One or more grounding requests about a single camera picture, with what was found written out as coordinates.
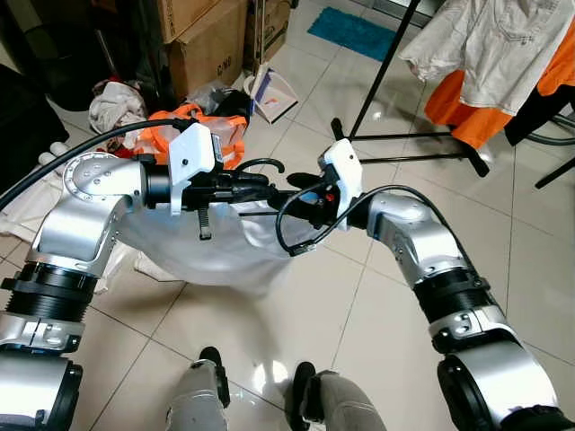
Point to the thin white garment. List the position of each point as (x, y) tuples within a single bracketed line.
[(216, 251)]

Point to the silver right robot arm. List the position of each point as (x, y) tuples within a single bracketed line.
[(422, 242)]

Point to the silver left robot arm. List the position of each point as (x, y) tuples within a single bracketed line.
[(81, 215)]

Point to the orange plastic bag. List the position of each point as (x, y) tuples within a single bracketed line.
[(235, 139)]

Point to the black bag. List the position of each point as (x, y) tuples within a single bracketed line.
[(225, 101)]

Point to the white dustpan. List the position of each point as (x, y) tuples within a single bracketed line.
[(274, 97)]

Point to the large brown cardboard box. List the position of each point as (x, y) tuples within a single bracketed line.
[(211, 58)]

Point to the chrome black clothes rack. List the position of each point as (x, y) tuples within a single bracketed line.
[(384, 72)]

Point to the white cloth bundle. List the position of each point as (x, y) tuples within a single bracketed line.
[(117, 103)]

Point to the orange polo shirt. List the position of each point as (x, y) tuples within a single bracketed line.
[(458, 108)]

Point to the teal floor mat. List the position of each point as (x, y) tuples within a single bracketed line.
[(355, 34)]

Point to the plain brown cardboard box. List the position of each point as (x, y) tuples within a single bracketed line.
[(184, 13)]

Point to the grey right robot leg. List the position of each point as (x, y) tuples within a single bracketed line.
[(337, 404)]

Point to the grey robot leg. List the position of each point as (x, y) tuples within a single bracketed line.
[(198, 400), (337, 404)]

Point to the grey left robot leg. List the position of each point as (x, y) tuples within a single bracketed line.
[(198, 400)]

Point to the white short sleeve shirt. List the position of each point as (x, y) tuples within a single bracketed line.
[(494, 45)]

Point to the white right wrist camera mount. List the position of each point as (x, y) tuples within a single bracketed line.
[(341, 175)]

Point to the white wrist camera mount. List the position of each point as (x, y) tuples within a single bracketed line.
[(193, 157), (341, 175)]

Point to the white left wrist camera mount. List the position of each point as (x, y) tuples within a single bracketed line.
[(193, 157)]

